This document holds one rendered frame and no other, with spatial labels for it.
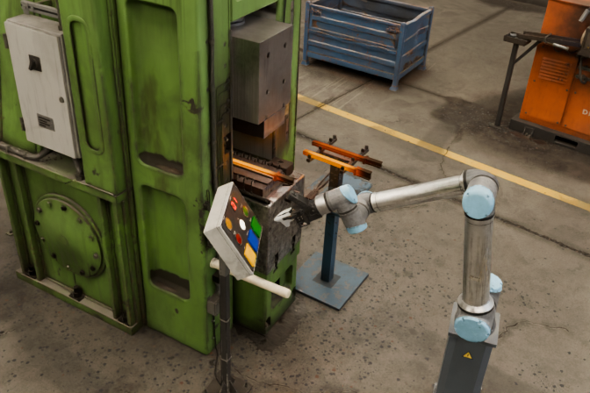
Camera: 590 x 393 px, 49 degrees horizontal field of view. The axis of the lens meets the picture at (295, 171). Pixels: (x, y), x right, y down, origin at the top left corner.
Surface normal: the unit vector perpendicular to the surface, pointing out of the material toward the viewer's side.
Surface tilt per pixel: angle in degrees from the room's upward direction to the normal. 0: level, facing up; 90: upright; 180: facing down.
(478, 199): 83
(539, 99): 90
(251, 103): 90
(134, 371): 0
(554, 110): 90
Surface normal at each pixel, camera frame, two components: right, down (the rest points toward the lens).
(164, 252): -0.49, 0.44
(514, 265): 0.04, -0.85
